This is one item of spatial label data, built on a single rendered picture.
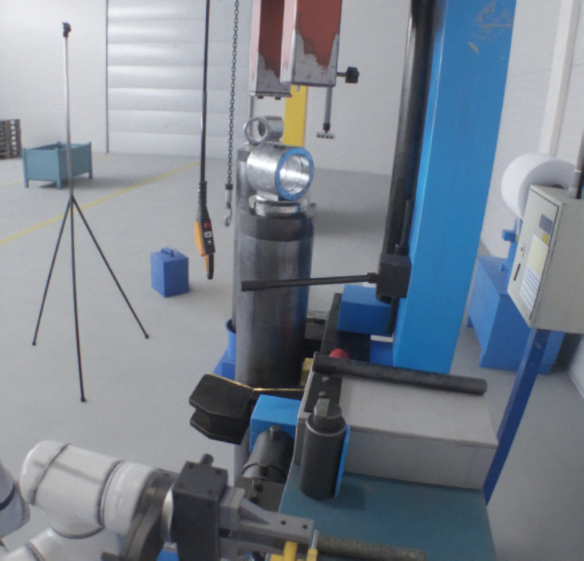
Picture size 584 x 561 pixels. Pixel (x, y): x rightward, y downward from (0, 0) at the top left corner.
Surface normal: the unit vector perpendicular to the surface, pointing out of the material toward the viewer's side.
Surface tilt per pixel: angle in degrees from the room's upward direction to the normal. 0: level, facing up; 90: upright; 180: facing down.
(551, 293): 90
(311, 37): 90
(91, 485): 35
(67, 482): 42
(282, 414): 0
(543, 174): 90
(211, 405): 0
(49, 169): 90
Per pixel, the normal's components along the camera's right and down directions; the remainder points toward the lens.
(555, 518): 0.06, -0.93
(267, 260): -0.17, 0.35
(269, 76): 0.24, 0.37
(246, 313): -0.69, 0.22
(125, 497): -0.09, -0.51
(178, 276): 0.61, 0.32
